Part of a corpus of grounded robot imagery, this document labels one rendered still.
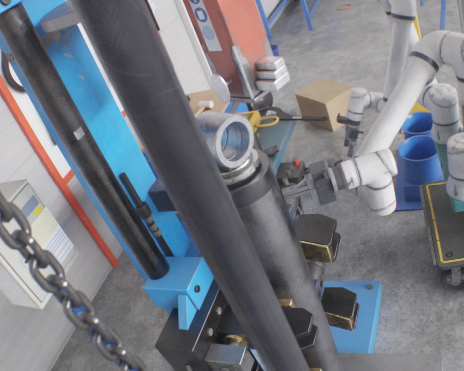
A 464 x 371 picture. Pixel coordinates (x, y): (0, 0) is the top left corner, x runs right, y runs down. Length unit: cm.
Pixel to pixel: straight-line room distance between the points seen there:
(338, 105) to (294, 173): 221
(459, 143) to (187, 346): 137
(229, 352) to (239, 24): 99
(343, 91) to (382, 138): 269
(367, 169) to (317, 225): 47
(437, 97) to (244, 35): 159
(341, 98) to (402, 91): 263
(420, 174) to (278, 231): 188
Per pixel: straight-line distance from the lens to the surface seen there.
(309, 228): 179
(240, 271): 15
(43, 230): 182
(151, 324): 322
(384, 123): 159
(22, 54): 125
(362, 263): 297
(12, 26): 124
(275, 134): 230
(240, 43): 100
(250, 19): 103
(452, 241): 257
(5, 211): 25
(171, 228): 174
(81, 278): 360
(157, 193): 160
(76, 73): 144
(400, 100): 161
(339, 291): 216
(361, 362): 237
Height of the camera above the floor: 217
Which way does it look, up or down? 34 degrees down
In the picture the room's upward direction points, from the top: 23 degrees counter-clockwise
